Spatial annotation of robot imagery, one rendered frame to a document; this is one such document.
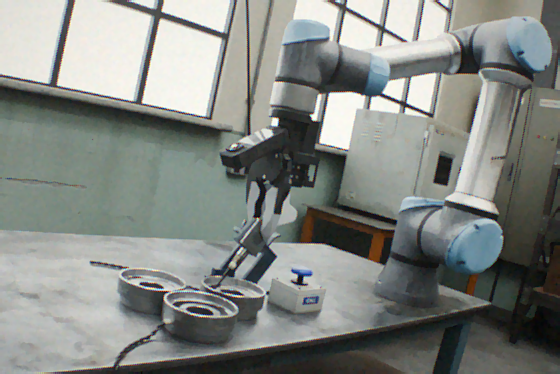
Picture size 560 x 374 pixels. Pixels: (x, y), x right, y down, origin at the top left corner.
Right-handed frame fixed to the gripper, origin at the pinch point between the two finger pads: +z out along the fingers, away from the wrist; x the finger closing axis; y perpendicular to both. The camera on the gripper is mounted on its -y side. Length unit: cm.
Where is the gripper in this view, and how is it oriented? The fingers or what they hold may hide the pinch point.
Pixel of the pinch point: (257, 231)
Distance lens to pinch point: 84.4
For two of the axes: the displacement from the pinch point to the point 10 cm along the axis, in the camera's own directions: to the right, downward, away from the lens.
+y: 7.5, 0.9, 6.6
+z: -2.0, 9.8, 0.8
